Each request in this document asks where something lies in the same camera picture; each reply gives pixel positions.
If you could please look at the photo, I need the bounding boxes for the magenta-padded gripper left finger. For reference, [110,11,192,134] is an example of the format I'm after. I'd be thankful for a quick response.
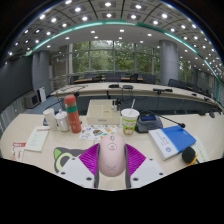
[57,143,101,190]

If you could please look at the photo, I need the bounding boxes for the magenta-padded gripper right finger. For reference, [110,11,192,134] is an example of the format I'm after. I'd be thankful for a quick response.
[124,143,167,190]

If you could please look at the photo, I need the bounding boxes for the pink computer mouse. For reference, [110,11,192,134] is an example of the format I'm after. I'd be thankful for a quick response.
[97,133,127,178]

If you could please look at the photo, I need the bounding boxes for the cat-face mouse pad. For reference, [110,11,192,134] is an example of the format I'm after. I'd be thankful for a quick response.
[53,146,88,174]

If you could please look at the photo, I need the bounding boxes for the colourful sticker sheet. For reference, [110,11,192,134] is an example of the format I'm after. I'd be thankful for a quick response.
[78,124,118,141]

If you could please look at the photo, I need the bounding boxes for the green-printed paper cup with straw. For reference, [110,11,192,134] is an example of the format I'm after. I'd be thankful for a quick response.
[120,98,140,136]

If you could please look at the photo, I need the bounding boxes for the blue and white book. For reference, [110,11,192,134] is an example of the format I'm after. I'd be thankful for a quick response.
[148,124,197,161]

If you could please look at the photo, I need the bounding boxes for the white lidded mug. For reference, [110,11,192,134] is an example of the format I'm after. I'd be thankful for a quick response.
[54,109,71,133]

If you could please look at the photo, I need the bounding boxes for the red bottle with green band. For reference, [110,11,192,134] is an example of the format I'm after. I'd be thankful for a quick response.
[63,94,83,134]

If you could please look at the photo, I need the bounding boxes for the beige plastic organiser box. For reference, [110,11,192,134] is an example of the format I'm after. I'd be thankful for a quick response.
[86,99,123,126]

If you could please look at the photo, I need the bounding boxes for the black handheld microphone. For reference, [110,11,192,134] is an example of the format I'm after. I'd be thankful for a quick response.
[181,145,200,167]

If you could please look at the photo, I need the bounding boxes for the plain white paper cup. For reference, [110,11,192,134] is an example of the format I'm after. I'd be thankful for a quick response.
[42,107,58,132]

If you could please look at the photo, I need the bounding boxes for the white sheet with red header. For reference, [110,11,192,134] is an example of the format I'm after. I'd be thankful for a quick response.
[24,125,51,153]

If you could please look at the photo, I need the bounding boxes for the long curved conference table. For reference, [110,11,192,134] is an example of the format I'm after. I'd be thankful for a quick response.
[49,82,223,108]

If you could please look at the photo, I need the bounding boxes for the white upright panel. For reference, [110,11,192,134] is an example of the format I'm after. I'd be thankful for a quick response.
[37,86,48,103]

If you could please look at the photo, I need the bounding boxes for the grey boxy monitor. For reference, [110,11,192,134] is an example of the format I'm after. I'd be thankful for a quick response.
[24,92,41,109]

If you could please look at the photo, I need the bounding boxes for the row of dark chairs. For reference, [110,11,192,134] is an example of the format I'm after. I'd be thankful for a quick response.
[68,72,214,98]

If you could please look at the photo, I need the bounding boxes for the ceiling lights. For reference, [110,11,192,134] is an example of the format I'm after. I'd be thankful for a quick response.
[6,0,224,68]

